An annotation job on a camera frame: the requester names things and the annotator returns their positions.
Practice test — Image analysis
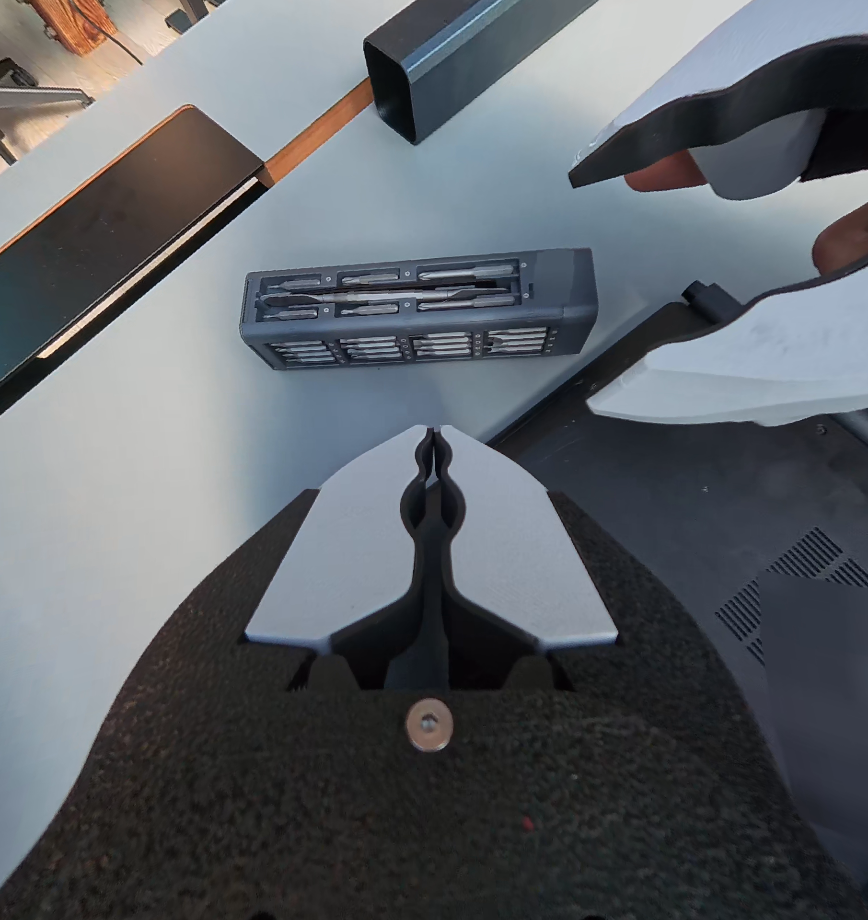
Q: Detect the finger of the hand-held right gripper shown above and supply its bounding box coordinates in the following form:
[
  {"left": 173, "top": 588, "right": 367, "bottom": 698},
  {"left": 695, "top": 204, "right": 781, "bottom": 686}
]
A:
[
  {"left": 586, "top": 241, "right": 868, "bottom": 426},
  {"left": 569, "top": 0, "right": 868, "bottom": 189}
]

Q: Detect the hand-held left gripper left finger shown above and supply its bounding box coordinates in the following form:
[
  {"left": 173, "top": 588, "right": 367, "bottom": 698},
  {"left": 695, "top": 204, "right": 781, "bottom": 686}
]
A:
[{"left": 244, "top": 424, "right": 435, "bottom": 658}]

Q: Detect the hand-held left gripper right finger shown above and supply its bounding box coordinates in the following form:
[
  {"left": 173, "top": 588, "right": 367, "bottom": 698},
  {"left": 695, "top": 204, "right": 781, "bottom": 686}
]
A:
[{"left": 434, "top": 424, "right": 621, "bottom": 656}]

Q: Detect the dark grey screwdriver handle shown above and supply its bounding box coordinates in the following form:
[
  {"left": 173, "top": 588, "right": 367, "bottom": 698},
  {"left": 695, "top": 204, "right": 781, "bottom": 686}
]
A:
[{"left": 680, "top": 280, "right": 868, "bottom": 452}]

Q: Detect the black laptop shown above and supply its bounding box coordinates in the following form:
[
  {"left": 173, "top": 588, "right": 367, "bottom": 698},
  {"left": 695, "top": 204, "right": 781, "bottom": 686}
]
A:
[{"left": 487, "top": 298, "right": 868, "bottom": 899}]

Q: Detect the grey screwdriver bit tray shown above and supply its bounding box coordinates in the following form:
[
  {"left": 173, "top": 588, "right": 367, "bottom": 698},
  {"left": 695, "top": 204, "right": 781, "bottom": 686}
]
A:
[{"left": 240, "top": 248, "right": 599, "bottom": 372}]

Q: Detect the steel pry tool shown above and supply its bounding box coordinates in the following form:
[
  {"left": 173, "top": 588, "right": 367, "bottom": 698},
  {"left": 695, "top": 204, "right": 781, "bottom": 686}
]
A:
[{"left": 261, "top": 286, "right": 521, "bottom": 307}]

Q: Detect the set of steel screwdriver bits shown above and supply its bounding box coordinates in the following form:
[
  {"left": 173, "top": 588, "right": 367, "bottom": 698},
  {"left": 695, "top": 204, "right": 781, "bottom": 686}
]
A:
[{"left": 257, "top": 262, "right": 550, "bottom": 364}]

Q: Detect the dark grey metal case sleeve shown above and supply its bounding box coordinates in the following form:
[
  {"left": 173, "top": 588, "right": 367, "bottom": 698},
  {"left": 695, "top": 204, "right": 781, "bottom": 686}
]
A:
[{"left": 363, "top": 0, "right": 600, "bottom": 146}]

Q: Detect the black desk cable flap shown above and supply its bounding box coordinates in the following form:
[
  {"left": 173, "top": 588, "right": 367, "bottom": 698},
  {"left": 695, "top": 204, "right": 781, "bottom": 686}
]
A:
[{"left": 0, "top": 104, "right": 267, "bottom": 425}]

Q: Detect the wooden post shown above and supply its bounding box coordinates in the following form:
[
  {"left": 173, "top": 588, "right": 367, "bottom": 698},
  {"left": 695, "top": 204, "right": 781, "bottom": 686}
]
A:
[{"left": 31, "top": 0, "right": 145, "bottom": 58}]

